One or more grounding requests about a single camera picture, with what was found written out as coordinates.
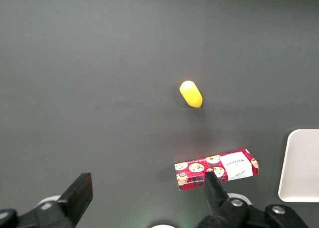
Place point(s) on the dark grey table mat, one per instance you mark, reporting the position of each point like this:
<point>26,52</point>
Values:
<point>87,88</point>

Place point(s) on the beige rectangular plastic tray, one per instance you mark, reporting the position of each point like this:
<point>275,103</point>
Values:
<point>301,165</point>

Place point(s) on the yellow lemon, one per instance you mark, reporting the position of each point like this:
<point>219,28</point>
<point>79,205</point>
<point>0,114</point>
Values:
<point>191,94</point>

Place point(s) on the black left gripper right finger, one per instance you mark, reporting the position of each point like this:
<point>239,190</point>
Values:
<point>219,208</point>

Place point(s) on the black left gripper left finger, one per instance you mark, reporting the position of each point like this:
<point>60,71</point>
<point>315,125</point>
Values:
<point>74,198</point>

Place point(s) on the red tartan cookie box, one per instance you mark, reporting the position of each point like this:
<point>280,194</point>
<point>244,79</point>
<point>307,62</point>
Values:
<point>194,167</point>

